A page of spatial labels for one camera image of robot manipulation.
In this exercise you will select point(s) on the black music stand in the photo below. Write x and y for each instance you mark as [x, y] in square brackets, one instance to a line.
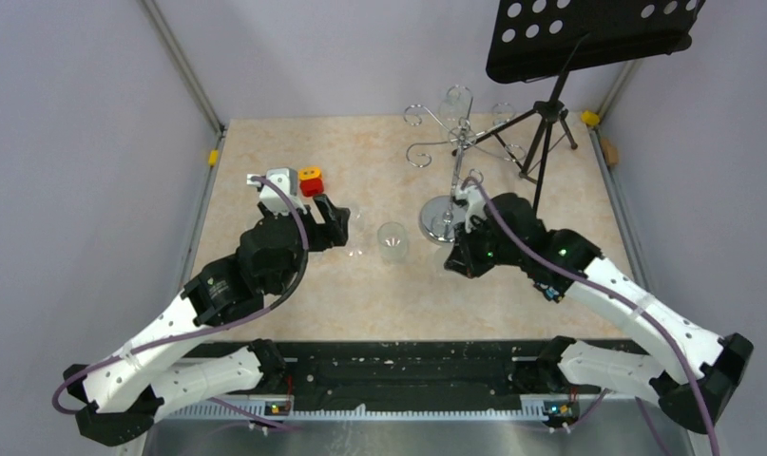
[534, 40]

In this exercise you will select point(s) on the red and yellow block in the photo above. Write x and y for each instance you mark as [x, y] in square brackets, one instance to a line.
[311, 181]

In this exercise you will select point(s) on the brown wall clip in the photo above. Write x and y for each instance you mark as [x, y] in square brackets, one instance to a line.
[610, 152]

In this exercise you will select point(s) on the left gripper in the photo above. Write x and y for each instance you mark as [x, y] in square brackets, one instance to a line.
[334, 231]

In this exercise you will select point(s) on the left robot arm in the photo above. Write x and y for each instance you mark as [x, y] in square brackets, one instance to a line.
[143, 383]

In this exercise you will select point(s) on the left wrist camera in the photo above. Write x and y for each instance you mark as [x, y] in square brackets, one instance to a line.
[278, 191]

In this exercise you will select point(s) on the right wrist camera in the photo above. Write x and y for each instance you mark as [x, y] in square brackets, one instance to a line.
[472, 201]

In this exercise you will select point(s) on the chrome wine glass rack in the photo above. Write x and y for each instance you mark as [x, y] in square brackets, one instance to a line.
[439, 216]

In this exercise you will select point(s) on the yellow corner clip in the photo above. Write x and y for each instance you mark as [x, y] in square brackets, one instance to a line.
[590, 118]
[213, 157]

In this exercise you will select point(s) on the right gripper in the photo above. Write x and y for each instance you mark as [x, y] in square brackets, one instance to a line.
[462, 257]

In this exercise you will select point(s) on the yellow corner clip left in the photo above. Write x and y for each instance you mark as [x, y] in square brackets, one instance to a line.
[213, 157]

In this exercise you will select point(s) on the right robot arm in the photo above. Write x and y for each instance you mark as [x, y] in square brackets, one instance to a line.
[688, 372]

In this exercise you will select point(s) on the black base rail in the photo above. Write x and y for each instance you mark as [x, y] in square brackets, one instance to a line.
[412, 376]

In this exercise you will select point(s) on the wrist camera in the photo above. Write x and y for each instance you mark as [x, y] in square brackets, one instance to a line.
[472, 201]
[278, 191]

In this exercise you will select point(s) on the yellow corner clip right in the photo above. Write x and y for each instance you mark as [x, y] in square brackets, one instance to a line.
[590, 118]

